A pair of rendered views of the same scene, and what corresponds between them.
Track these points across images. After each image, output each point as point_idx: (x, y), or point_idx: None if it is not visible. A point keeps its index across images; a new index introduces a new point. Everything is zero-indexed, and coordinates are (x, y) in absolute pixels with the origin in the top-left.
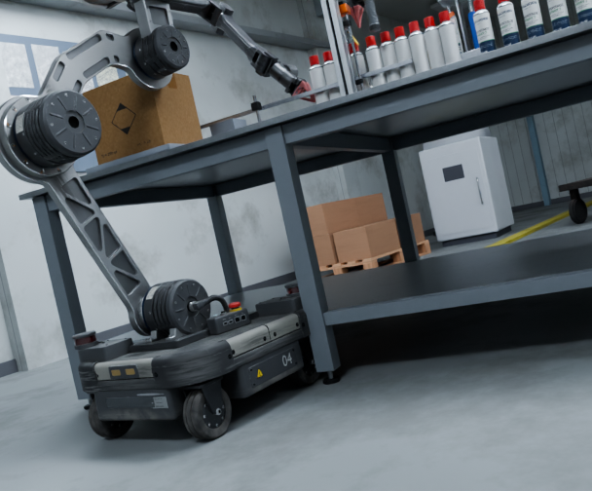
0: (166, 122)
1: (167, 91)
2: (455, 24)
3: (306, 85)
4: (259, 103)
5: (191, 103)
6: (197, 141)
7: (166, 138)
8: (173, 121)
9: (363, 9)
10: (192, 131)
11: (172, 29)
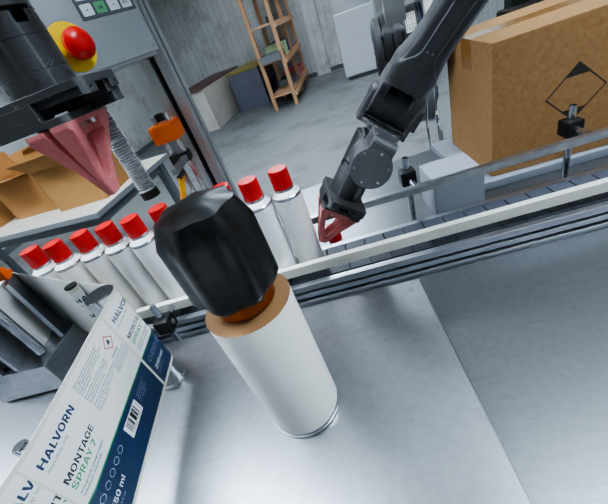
0: (454, 116)
1: (460, 73)
2: (24, 282)
3: (318, 205)
4: (399, 176)
5: (485, 100)
6: (394, 161)
7: (453, 135)
8: (461, 118)
9: (29, 144)
10: (479, 143)
11: (370, 27)
